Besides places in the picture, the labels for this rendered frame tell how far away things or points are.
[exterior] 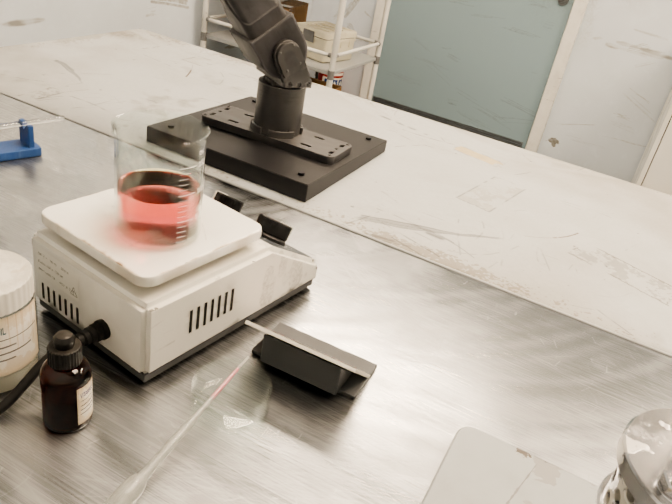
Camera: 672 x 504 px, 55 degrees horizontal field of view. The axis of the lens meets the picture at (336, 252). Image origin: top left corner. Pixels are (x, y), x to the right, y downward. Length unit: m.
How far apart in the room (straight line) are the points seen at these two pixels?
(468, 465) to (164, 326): 0.22
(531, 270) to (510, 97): 2.74
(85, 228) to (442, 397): 0.29
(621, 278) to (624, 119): 2.64
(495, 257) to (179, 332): 0.39
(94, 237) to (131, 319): 0.07
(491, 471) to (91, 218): 0.33
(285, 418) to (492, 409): 0.16
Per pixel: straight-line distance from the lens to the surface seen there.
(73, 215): 0.50
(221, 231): 0.49
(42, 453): 0.44
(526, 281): 0.71
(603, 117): 3.40
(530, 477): 0.47
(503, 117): 3.47
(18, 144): 0.82
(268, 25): 0.80
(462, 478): 0.45
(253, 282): 0.51
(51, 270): 0.51
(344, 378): 0.49
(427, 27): 3.52
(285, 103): 0.83
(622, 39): 3.34
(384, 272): 0.64
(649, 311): 0.74
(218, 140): 0.84
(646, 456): 0.26
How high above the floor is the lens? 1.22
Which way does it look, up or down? 29 degrees down
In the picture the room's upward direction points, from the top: 11 degrees clockwise
